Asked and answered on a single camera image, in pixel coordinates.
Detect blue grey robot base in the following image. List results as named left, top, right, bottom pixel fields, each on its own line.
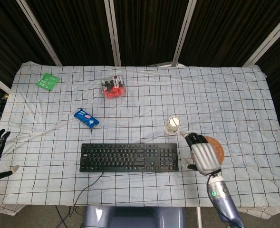
left=83, top=206, right=186, bottom=228

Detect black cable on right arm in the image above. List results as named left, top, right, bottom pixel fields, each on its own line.
left=207, top=175, right=235, bottom=228

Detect clear box of chess pieces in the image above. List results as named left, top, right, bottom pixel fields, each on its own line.
left=100, top=75, right=127, bottom=99

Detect white framed dark folding screen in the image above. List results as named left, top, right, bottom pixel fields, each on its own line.
left=0, top=0, right=280, bottom=95

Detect round woven rattan coaster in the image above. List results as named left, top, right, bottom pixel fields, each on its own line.
left=190, top=136, right=225, bottom=165

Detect green flat packet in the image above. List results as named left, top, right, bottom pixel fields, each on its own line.
left=35, top=72, right=60, bottom=92

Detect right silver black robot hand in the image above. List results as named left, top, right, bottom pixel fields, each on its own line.
left=180, top=131, right=222, bottom=176

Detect floral paper cup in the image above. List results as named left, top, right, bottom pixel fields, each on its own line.
left=164, top=115, right=181, bottom=135

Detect black computer keyboard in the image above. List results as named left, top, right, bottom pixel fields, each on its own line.
left=79, top=142, right=179, bottom=173

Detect blue snack packet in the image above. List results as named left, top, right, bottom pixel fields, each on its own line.
left=73, top=108, right=100, bottom=130

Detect checked light blue tablecloth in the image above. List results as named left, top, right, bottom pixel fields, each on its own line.
left=0, top=61, right=280, bottom=220

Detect thin black cable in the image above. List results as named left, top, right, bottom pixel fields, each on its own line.
left=72, top=171, right=106, bottom=206

